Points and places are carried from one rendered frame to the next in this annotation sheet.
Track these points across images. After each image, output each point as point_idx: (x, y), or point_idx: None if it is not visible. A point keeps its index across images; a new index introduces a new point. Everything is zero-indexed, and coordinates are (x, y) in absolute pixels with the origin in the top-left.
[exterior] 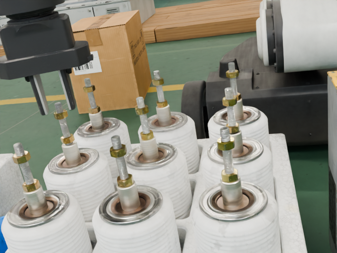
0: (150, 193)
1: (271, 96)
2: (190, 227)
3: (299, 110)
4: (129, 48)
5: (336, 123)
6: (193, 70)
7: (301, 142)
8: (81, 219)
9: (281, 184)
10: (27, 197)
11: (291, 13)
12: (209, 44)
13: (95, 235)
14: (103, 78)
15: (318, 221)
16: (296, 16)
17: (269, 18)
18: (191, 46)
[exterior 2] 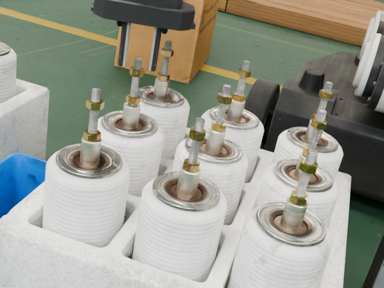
0: (208, 187)
1: (348, 130)
2: (230, 235)
3: (372, 155)
4: (201, 13)
5: None
6: (260, 63)
7: (360, 191)
8: (127, 187)
9: (334, 226)
10: (84, 145)
11: None
12: (287, 38)
13: (127, 208)
14: None
15: (350, 280)
16: None
17: (382, 47)
18: (266, 32)
